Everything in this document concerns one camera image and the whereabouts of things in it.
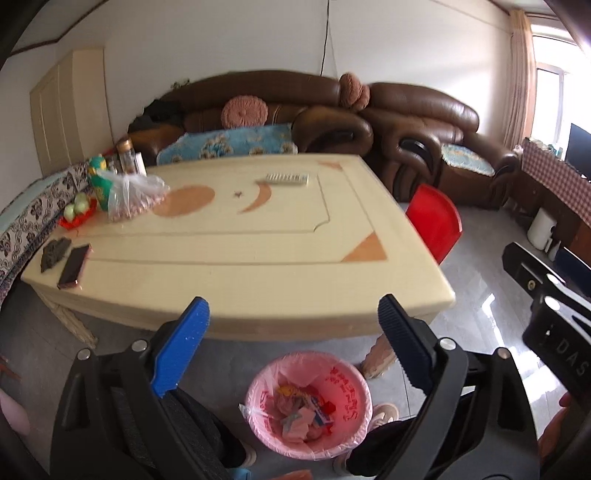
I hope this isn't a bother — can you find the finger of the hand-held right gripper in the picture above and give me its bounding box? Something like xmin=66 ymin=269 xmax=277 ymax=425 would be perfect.
xmin=502 ymin=242 xmax=566 ymax=301

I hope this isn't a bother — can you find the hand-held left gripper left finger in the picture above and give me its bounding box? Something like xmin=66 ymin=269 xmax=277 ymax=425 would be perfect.
xmin=50 ymin=296 xmax=218 ymax=480

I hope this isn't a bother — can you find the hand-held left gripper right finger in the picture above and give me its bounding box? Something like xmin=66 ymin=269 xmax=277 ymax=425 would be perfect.
xmin=376 ymin=294 xmax=541 ymax=480

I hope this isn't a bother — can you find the trash bin with pink bag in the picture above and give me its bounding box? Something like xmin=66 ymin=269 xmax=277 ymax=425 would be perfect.
xmin=240 ymin=351 xmax=372 ymax=461

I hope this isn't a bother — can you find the blue medicine box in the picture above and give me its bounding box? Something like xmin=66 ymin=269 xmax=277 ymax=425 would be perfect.
xmin=308 ymin=396 xmax=334 ymax=423

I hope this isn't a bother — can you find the white tissue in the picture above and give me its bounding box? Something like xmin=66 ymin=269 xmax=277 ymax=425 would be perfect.
xmin=279 ymin=408 xmax=315 ymax=441

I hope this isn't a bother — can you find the person's right hand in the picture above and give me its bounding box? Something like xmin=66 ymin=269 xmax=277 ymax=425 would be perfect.
xmin=538 ymin=391 xmax=583 ymax=465

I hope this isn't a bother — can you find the white plastic container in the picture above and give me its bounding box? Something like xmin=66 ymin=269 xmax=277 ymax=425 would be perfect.
xmin=527 ymin=208 xmax=557 ymax=250

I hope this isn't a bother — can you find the dark blue box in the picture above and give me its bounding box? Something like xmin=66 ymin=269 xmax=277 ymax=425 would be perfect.
xmin=554 ymin=247 xmax=591 ymax=282

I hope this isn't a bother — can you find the dark wooden sideboard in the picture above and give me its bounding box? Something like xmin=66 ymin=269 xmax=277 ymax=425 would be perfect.
xmin=517 ymin=171 xmax=591 ymax=268

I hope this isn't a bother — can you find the red plastic stool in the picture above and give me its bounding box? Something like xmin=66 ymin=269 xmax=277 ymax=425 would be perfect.
xmin=405 ymin=183 xmax=462 ymax=265

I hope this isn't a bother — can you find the red checkered cloth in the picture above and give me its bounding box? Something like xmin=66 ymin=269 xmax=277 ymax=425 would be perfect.
xmin=521 ymin=137 xmax=591 ymax=217

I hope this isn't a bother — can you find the cream wooden table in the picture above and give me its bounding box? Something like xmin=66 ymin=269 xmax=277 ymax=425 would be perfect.
xmin=21 ymin=154 xmax=455 ymax=380

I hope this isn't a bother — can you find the blue armchair cloth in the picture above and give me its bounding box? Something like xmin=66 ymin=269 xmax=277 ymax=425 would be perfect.
xmin=440 ymin=143 xmax=496 ymax=177

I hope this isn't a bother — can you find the black monitor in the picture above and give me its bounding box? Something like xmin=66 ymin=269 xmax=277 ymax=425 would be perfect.
xmin=566 ymin=122 xmax=591 ymax=178

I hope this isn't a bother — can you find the pink-cased phone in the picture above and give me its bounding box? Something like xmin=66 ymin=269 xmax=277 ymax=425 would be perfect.
xmin=58 ymin=244 xmax=93 ymax=291

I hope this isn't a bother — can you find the clear plastic bag of peanuts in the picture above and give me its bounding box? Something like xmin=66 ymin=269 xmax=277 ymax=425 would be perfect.
xmin=107 ymin=173 xmax=171 ymax=223

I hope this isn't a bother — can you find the dark cloth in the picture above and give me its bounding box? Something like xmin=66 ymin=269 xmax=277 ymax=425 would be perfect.
xmin=41 ymin=237 xmax=72 ymax=274

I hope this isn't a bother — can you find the window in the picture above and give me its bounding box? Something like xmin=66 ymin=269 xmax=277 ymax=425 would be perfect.
xmin=531 ymin=14 xmax=591 ymax=158

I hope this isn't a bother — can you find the red plate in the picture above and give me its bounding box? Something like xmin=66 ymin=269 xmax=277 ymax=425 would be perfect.
xmin=58 ymin=198 xmax=99 ymax=230

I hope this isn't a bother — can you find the green toy bottle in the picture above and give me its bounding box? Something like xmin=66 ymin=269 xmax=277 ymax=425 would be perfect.
xmin=88 ymin=156 xmax=118 ymax=212

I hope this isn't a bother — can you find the brown leather armchair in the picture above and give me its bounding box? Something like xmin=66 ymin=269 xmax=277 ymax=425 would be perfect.
xmin=360 ymin=82 xmax=520 ymax=210

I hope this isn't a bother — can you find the beige curtain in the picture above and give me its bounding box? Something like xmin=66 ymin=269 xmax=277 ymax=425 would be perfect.
xmin=502 ymin=9 xmax=536 ymax=151

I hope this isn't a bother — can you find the pink cloth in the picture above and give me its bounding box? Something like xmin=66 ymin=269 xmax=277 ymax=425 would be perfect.
xmin=0 ymin=391 xmax=29 ymax=435

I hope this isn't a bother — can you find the glass jar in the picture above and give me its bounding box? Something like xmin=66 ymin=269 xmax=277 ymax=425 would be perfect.
xmin=115 ymin=138 xmax=138 ymax=176

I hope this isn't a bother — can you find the white remote control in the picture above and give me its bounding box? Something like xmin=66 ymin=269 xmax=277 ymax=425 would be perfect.
xmin=265 ymin=172 xmax=309 ymax=186

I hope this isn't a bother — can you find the black and white patterned cloth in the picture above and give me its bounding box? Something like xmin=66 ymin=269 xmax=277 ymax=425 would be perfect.
xmin=0 ymin=161 xmax=93 ymax=305

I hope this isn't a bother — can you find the blue floral sofa cloth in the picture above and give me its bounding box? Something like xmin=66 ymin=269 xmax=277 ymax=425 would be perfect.
xmin=156 ymin=124 xmax=298 ymax=166

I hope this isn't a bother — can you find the dark clothing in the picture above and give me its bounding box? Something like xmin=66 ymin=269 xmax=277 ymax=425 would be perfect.
xmin=128 ymin=98 xmax=185 ymax=134

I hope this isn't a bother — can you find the round pink knitted cushion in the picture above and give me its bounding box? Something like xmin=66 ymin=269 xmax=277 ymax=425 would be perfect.
xmin=222 ymin=95 xmax=269 ymax=128

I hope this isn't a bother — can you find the pink knotted cushion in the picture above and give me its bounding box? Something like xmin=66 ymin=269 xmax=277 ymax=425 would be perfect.
xmin=338 ymin=73 xmax=371 ymax=110

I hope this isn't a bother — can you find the cream cabinet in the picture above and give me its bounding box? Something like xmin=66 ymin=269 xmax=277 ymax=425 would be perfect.
xmin=30 ymin=48 xmax=114 ymax=177

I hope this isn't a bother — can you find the brown leather sofa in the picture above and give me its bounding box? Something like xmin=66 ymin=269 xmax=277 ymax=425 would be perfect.
xmin=127 ymin=70 xmax=374 ymax=164

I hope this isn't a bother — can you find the black wall cable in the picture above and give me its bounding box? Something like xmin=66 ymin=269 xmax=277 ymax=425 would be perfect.
xmin=320 ymin=0 xmax=331 ymax=77

